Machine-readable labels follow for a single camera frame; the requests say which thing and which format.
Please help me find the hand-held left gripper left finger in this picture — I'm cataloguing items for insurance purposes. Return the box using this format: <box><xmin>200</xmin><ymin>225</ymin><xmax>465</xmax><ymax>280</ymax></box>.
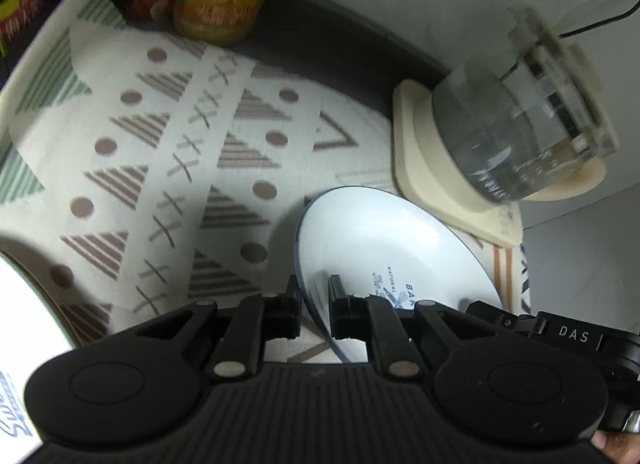
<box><xmin>120</xmin><ymin>274</ymin><xmax>304</xmax><ymax>381</ymax></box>

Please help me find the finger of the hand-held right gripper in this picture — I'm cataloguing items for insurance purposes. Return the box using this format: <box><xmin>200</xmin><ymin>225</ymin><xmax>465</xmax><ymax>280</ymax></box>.
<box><xmin>465</xmin><ymin>300</ymin><xmax>544</xmax><ymax>336</ymax></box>

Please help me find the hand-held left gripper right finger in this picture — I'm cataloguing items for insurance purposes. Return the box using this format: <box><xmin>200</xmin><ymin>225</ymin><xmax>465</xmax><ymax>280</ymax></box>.
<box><xmin>327</xmin><ymin>274</ymin><xmax>502</xmax><ymax>381</ymax></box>

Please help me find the white plate with centre print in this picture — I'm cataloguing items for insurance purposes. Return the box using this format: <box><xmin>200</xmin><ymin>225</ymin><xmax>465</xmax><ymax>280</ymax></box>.
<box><xmin>295</xmin><ymin>185</ymin><xmax>504</xmax><ymax>366</ymax></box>

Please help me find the person's right hand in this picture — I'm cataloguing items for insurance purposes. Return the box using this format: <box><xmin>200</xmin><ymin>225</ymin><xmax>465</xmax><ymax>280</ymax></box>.
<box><xmin>590</xmin><ymin>431</ymin><xmax>640</xmax><ymax>464</ymax></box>

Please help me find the cream kettle base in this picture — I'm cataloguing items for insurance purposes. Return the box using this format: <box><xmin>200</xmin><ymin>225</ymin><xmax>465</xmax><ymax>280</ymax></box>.
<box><xmin>391</xmin><ymin>78</ymin><xmax>609</xmax><ymax>248</ymax></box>

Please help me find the glass electric kettle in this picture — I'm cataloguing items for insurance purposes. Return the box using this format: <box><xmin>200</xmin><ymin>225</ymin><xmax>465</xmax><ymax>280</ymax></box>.
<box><xmin>430</xmin><ymin>0</ymin><xmax>640</xmax><ymax>205</ymax></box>

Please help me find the patterned fringed table mat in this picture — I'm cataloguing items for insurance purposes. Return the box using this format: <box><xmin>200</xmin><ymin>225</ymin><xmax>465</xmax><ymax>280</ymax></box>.
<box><xmin>0</xmin><ymin>0</ymin><xmax>527</xmax><ymax>366</ymax></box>

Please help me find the white plate with dark rim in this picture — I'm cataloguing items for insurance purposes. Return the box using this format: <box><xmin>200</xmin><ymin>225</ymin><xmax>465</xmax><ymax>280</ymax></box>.
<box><xmin>0</xmin><ymin>249</ymin><xmax>77</xmax><ymax>464</ymax></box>

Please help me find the black power cable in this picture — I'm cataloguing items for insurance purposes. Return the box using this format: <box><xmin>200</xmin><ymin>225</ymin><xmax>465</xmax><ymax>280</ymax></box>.
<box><xmin>557</xmin><ymin>4</ymin><xmax>640</xmax><ymax>40</ymax></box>

